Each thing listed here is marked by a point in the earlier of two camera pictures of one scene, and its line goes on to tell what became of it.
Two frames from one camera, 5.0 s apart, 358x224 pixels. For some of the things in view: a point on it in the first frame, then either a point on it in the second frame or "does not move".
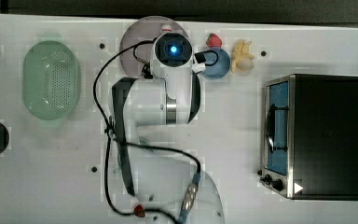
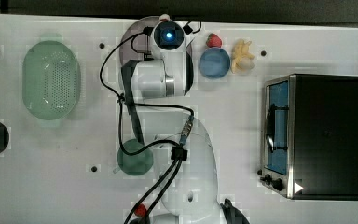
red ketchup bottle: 167,28 to 164,18
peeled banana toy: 243,60 does not move
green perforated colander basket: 49,80 does not move
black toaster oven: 312,136 does not move
